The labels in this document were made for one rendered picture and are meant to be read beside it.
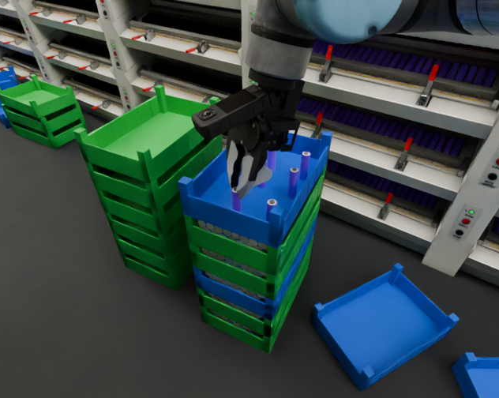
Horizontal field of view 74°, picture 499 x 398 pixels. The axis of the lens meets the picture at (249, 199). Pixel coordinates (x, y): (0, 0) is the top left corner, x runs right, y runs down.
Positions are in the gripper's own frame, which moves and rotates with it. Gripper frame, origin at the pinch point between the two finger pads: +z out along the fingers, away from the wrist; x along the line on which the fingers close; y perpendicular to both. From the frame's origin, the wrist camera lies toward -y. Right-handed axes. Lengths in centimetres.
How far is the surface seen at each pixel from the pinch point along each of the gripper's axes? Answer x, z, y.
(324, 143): 4.8, -5.1, 25.6
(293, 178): -0.8, -1.0, 12.9
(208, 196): 8.8, 7.4, 0.7
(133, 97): 108, 22, 18
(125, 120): 43.9, 5.5, -5.5
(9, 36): 211, 23, -21
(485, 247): -24, 17, 76
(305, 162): 2.3, -2.3, 18.7
